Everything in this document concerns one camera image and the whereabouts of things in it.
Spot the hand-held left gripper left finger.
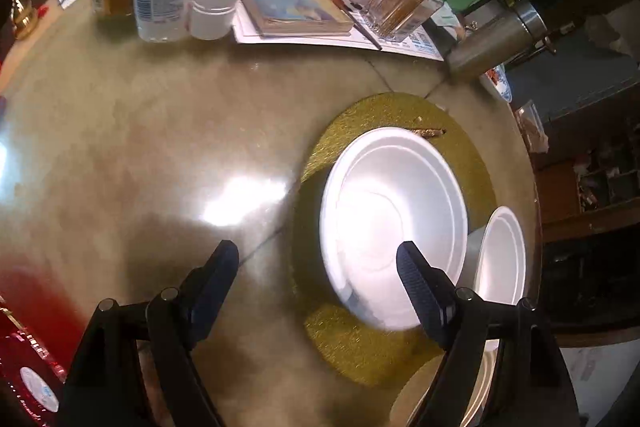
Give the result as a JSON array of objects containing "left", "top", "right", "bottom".
[{"left": 57, "top": 239, "right": 240, "bottom": 427}]

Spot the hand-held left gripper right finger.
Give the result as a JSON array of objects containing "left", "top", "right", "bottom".
[{"left": 396, "top": 240, "right": 581, "bottom": 427}]

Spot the large white foam bowl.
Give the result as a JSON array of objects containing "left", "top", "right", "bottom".
[{"left": 319, "top": 127, "right": 469, "bottom": 331}]

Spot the small white foam bowl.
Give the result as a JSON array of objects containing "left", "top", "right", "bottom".
[{"left": 469, "top": 206, "right": 527, "bottom": 353}]

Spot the gold round placemat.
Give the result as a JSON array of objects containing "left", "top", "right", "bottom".
[{"left": 294, "top": 93, "right": 497, "bottom": 389}]

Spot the brown stick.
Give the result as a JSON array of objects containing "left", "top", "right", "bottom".
[{"left": 399, "top": 126, "right": 448, "bottom": 140}]

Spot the clear plastic food container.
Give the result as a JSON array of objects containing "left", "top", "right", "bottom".
[{"left": 514, "top": 101, "right": 551, "bottom": 154}]

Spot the blue and white porcelain bowl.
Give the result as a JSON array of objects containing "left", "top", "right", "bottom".
[{"left": 481, "top": 63, "right": 514, "bottom": 104}]

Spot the red glossy plate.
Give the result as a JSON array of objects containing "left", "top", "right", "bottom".
[{"left": 0, "top": 294, "right": 67, "bottom": 427}]

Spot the stainless steel thermos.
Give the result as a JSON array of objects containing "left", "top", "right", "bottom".
[{"left": 446, "top": 0, "right": 547, "bottom": 78}]

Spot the dark pen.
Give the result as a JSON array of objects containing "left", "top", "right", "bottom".
[{"left": 334, "top": 0, "right": 384, "bottom": 52}]

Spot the white pill bottle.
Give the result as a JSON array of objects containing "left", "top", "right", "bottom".
[{"left": 189, "top": 0, "right": 245, "bottom": 41}]

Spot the worn paperback book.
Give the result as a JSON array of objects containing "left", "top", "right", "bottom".
[{"left": 241, "top": 0, "right": 355, "bottom": 39}]

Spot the gold gourd ornament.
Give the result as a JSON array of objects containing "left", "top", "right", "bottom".
[{"left": 9, "top": 0, "right": 39, "bottom": 40}]

